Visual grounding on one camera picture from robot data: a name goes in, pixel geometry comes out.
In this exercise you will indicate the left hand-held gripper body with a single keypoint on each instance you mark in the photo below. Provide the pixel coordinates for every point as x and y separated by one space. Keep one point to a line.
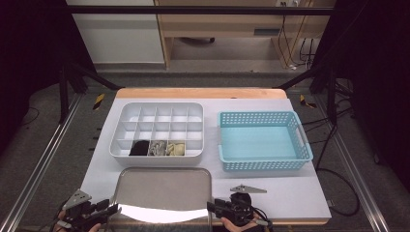
77 201

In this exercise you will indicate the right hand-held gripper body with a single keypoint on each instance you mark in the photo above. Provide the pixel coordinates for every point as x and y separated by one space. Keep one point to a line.
243 199

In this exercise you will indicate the translucent grey box lid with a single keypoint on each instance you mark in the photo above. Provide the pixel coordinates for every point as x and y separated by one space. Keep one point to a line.
161 187

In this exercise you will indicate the blue plastic basket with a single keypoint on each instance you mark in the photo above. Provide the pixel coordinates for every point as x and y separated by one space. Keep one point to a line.
264 141

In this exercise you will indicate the black sock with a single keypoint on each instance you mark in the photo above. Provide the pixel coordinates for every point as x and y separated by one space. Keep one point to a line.
137 148
143 150

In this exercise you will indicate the grey sock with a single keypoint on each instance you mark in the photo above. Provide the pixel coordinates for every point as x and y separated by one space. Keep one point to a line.
154 148
161 150

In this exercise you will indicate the white compartment storage box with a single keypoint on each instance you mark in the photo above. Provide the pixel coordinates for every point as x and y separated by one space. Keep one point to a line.
167 122

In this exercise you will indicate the person's right hand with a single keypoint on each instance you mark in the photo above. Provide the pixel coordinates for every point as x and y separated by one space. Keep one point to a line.
235 225

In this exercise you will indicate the person's left hand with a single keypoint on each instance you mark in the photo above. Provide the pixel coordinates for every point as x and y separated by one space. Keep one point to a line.
61 222

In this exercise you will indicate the yellow black tape strip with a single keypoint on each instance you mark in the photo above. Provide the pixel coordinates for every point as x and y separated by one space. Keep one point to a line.
306 102
99 101

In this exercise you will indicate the black metal stand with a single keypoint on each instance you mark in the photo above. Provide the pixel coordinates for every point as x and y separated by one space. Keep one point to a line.
64 96
332 96

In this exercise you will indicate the black curtain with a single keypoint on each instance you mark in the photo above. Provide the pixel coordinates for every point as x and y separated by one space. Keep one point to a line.
380 64
25 48

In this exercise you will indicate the white cabinet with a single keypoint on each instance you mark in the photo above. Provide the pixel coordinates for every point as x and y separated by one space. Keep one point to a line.
122 38

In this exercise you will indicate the wooden desk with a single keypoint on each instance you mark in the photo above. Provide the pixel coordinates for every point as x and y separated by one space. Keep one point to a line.
225 24

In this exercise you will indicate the aluminium floor rail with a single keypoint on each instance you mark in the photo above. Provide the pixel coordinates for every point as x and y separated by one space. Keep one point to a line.
53 141
370 199

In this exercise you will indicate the black horizontal frame bar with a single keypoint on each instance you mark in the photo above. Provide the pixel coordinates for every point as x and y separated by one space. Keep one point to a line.
193 10

